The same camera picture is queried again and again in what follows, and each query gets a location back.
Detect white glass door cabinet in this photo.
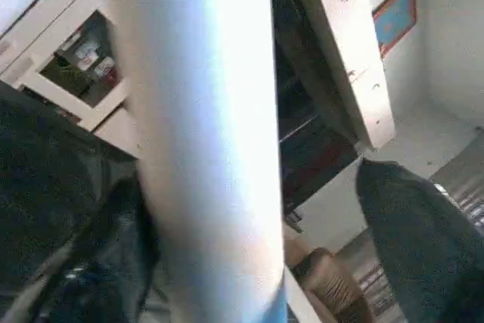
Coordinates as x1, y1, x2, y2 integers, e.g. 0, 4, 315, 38
0, 0, 143, 159

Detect black mat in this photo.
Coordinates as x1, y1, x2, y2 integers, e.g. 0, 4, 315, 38
0, 81, 156, 323

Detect white plastic table leg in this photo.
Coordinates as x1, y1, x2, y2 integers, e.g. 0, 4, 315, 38
98, 0, 290, 323

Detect red blue wall poster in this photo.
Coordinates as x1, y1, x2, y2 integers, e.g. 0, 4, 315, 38
371, 0, 419, 59

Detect black cabinet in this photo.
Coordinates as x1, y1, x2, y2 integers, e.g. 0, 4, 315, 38
271, 0, 358, 214

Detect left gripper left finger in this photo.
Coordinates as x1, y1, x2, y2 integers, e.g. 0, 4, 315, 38
23, 175, 166, 323

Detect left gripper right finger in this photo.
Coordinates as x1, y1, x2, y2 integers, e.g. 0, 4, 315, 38
355, 158, 484, 323

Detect brown seat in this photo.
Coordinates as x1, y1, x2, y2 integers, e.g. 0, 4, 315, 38
286, 238, 375, 323

